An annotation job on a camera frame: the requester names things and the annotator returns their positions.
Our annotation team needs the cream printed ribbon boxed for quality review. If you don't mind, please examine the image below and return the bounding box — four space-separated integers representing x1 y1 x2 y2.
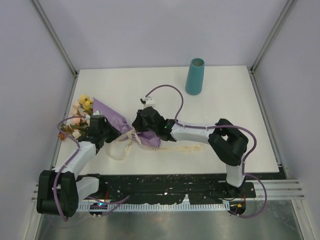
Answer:
106 128 205 161

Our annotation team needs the purple wrapping paper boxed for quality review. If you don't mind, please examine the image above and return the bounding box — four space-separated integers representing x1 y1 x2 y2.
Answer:
93 98 161 148

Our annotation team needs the artificial flower bunch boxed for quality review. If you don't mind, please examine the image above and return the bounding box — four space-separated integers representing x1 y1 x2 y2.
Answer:
57 94 94 141

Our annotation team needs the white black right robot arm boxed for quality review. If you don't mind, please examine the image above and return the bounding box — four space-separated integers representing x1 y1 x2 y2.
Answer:
132 106 249 198

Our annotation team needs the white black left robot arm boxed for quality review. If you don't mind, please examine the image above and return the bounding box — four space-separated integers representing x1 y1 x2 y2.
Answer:
36 114 121 222

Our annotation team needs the teal ceramic vase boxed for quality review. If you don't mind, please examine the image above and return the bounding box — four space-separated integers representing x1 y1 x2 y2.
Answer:
185 58 205 96

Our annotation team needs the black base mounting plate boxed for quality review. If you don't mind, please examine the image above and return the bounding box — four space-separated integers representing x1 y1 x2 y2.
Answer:
91 174 256 205

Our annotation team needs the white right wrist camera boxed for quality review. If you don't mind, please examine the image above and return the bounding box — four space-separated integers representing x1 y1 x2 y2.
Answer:
140 96 156 109

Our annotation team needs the white slotted cable duct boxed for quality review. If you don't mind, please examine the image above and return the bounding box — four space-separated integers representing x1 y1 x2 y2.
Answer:
77 201 230 213

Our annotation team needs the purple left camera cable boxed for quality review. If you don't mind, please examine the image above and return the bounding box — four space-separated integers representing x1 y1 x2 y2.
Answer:
56 115 91 223

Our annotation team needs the left aluminium frame post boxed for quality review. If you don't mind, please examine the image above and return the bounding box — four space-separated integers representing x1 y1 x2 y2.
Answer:
30 0 78 78

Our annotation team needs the aluminium frame post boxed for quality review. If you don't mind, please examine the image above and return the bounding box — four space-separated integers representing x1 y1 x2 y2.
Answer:
30 0 78 78
248 0 298 75

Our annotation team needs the right aluminium frame post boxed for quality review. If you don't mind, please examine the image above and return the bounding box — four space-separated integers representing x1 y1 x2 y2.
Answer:
248 0 298 75

